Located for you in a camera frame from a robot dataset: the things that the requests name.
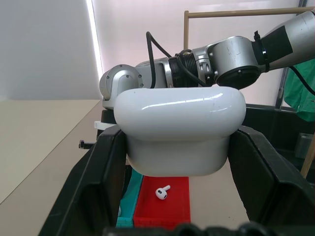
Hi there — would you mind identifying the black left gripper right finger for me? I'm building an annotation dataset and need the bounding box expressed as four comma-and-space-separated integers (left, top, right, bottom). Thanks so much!
228, 126, 315, 236

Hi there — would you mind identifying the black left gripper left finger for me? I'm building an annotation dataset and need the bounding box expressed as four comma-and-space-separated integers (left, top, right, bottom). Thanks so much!
40, 126, 128, 236

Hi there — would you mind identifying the white earbud charging case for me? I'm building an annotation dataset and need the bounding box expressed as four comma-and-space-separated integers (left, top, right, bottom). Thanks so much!
113, 86, 247, 177

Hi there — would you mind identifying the black plastic bin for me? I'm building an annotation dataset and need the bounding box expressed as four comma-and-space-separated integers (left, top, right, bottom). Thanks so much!
242, 103, 315, 182

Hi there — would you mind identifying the teal plastic tray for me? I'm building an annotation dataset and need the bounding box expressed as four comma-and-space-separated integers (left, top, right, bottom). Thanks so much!
115, 169, 145, 228

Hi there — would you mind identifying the grey translucent small box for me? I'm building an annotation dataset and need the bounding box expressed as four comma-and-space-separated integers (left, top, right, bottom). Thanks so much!
294, 132, 314, 160

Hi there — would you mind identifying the white earbud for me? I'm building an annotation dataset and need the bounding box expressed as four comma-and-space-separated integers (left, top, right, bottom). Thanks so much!
155, 184, 171, 201

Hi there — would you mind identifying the red plastic tray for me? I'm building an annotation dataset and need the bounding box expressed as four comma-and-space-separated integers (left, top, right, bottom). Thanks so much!
132, 176, 191, 226

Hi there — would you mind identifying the green cloth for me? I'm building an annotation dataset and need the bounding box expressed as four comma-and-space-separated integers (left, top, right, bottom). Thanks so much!
283, 58, 315, 122

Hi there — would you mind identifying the grey metal pole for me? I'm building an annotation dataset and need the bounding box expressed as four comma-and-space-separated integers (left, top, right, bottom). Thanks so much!
275, 66, 289, 109

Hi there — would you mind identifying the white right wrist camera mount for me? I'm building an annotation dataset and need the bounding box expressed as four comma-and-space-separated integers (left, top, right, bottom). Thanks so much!
94, 120, 117, 130

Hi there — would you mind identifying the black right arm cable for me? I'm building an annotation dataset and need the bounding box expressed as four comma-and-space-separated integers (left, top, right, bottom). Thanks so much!
146, 31, 210, 89

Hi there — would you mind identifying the wooden rack frame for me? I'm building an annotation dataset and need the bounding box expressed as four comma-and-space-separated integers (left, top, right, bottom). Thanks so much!
184, 6, 315, 181

